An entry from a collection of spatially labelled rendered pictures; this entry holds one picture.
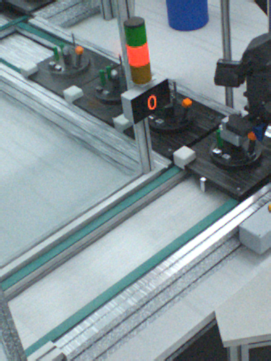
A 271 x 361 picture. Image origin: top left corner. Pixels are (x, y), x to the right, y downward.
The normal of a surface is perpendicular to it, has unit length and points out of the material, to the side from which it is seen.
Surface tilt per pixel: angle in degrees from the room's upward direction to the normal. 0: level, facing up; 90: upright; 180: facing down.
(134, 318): 90
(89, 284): 0
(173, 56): 0
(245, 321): 0
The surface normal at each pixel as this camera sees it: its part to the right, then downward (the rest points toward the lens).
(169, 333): -0.12, -0.77
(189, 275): 0.66, 0.41
